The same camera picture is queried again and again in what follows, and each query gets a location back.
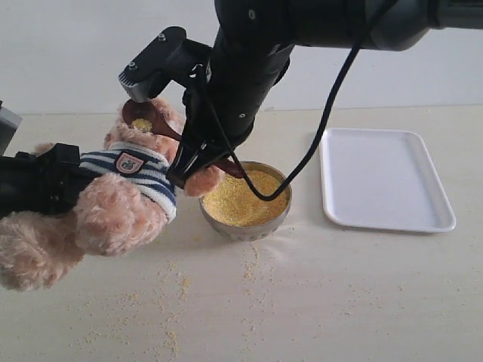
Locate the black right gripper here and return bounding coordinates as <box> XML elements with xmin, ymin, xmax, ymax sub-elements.
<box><xmin>167</xmin><ymin>35</ymin><xmax>291</xmax><ymax>189</ymax></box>

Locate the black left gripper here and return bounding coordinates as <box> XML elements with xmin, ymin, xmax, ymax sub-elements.
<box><xmin>1</xmin><ymin>143</ymin><xmax>94</xmax><ymax>217</ymax></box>

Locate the dark red wooden spoon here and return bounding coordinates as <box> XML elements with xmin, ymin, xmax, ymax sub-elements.
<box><xmin>121</xmin><ymin>100</ymin><xmax>243</xmax><ymax>179</ymax></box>

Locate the tan teddy bear striped sweater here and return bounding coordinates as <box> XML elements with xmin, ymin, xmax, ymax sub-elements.
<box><xmin>0</xmin><ymin>97</ymin><xmax>223</xmax><ymax>293</ymax></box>

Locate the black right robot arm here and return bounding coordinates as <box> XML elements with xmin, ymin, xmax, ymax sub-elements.
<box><xmin>168</xmin><ymin>0</ymin><xmax>482</xmax><ymax>187</ymax></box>

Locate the steel bowl of yellow millet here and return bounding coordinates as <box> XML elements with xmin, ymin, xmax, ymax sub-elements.
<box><xmin>199</xmin><ymin>176</ymin><xmax>292</xmax><ymax>241</ymax></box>

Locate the white rectangular plastic tray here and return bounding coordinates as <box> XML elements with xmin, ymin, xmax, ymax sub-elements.
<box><xmin>319</xmin><ymin>127</ymin><xmax>457</xmax><ymax>233</ymax></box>

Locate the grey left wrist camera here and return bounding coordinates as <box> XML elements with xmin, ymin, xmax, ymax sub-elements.
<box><xmin>0</xmin><ymin>101</ymin><xmax>23</xmax><ymax>155</ymax></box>

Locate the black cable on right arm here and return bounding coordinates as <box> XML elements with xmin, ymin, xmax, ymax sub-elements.
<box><xmin>188</xmin><ymin>0</ymin><xmax>397</xmax><ymax>203</ymax></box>

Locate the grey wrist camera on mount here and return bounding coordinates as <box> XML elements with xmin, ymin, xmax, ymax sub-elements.
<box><xmin>118</xmin><ymin>26</ymin><xmax>211</xmax><ymax>103</ymax></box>

